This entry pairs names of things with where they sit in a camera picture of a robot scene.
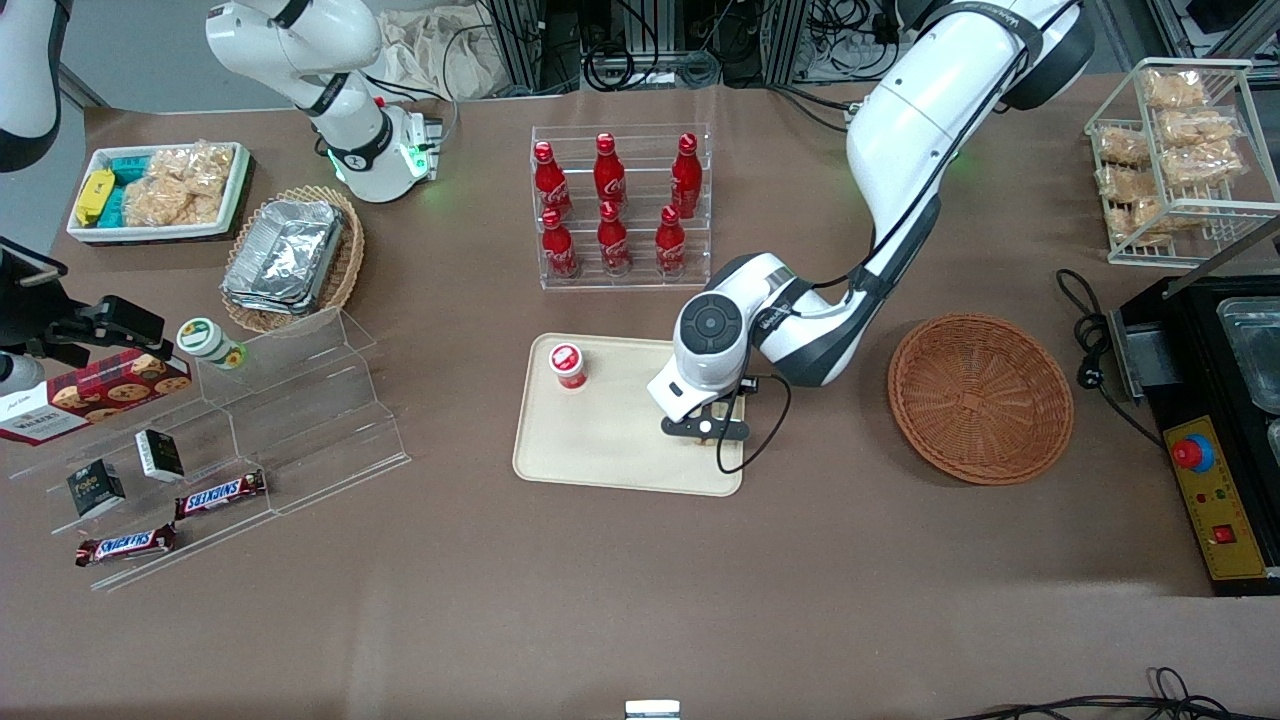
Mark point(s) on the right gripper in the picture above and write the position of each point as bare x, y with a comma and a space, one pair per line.
22, 312

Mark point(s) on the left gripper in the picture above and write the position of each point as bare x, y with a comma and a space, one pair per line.
748, 385

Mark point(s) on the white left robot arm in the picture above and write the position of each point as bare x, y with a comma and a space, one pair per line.
900, 130

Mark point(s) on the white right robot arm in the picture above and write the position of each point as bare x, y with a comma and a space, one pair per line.
300, 50

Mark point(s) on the beige plastic tray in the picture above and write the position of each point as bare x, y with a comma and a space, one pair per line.
600, 440

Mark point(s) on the brown wicker basket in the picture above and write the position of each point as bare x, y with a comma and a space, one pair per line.
980, 400

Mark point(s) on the light wicker basket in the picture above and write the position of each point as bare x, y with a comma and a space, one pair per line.
350, 260

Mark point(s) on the red tartan cookie box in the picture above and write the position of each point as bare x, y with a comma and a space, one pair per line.
90, 395

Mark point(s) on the white rectangular snack bin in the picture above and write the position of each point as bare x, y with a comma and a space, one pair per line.
90, 233

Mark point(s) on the small black carton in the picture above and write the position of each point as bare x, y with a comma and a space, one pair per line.
160, 455
96, 490

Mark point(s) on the green lidded jar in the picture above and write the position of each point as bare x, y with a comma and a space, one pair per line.
205, 340

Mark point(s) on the teal snack pack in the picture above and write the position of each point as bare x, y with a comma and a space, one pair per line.
130, 168
115, 208

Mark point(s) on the yellow snack pack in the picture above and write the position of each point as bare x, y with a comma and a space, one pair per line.
95, 195

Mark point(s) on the red lidded cup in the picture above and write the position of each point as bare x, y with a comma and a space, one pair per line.
567, 365

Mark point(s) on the red cola bottle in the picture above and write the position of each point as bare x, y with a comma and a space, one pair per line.
558, 248
613, 242
609, 175
686, 178
670, 243
548, 180

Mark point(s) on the clear rice cracker bag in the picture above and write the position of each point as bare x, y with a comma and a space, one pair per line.
200, 165
165, 205

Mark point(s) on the snickers bar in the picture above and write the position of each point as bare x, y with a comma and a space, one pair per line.
125, 545
220, 494

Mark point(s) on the stacked foil trays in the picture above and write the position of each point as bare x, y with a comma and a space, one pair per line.
285, 255

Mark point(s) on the clear acrylic step shelf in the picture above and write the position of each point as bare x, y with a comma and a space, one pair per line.
320, 420

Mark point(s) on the clear acrylic bottle rack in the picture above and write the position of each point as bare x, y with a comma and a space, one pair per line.
640, 150

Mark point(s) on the small white edge object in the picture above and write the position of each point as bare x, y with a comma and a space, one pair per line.
652, 710

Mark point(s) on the beige cloth bag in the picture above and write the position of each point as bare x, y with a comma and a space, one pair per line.
440, 55

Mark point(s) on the bagged cracker snack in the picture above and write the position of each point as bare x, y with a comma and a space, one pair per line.
1122, 146
1205, 162
1198, 126
1172, 88
1125, 184
1140, 218

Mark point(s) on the red emergency stop button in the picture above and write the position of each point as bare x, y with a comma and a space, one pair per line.
1190, 453

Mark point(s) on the yellow control box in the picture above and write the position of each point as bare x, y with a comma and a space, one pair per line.
1220, 520

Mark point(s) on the black appliance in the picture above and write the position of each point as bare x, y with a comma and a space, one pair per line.
1240, 290

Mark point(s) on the steel pan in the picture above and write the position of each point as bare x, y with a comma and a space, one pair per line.
1255, 350

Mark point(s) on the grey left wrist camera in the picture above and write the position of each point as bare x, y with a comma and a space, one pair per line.
725, 430

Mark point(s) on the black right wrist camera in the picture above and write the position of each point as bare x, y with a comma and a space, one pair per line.
125, 322

